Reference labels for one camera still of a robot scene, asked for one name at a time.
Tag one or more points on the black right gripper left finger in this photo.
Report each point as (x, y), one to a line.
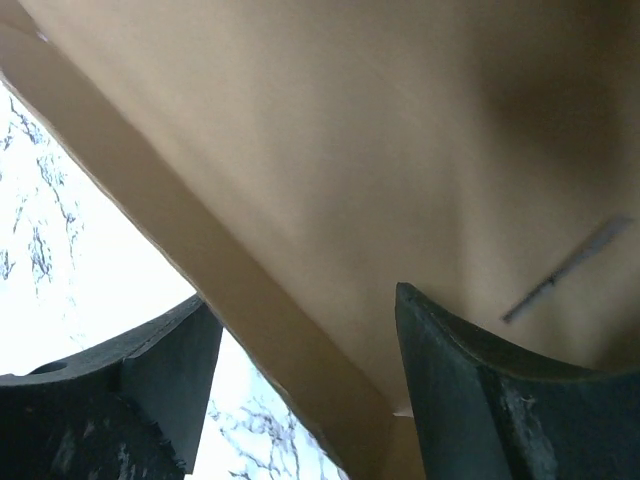
(131, 407)

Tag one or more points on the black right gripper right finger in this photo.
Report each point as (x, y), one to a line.
(486, 408)

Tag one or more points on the brown cardboard box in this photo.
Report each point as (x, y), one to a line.
(297, 160)

